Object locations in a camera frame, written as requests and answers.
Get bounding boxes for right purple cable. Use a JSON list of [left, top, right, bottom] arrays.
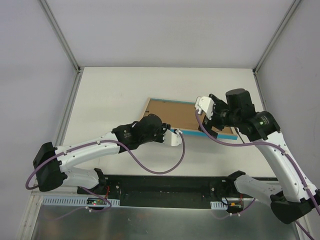
[[194, 111, 320, 240]]

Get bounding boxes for right aluminium corner post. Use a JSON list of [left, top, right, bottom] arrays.
[[252, 0, 303, 76]]

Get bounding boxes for right white slotted cable duct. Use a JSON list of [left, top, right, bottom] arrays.
[[210, 201, 228, 211]]

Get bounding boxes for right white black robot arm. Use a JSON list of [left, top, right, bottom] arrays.
[[195, 88, 320, 224]]

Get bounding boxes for left aluminium corner post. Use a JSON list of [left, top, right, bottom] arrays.
[[39, 0, 81, 72]]

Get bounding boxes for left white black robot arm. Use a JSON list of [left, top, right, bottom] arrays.
[[33, 114, 182, 195]]

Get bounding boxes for left white slotted cable duct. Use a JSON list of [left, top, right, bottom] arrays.
[[42, 196, 120, 208]]

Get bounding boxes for blue wooden picture frame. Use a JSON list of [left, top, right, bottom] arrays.
[[138, 97, 239, 141]]

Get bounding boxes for aluminium corner post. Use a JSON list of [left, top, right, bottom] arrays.
[[39, 0, 81, 72], [252, 0, 303, 76]]

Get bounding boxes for aluminium front rail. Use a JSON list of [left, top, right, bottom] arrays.
[[278, 180, 301, 203]]

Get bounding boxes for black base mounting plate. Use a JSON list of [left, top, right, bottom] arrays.
[[91, 175, 246, 209]]

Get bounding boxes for purple cable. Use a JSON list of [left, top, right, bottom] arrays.
[[25, 129, 186, 221], [194, 111, 320, 240]]

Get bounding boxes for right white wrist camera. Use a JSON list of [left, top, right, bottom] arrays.
[[194, 96, 214, 120]]

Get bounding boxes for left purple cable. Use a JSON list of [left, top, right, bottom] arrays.
[[25, 129, 186, 221]]

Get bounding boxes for white slotted cable duct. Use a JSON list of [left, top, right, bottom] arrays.
[[210, 201, 228, 211], [42, 196, 120, 208]]

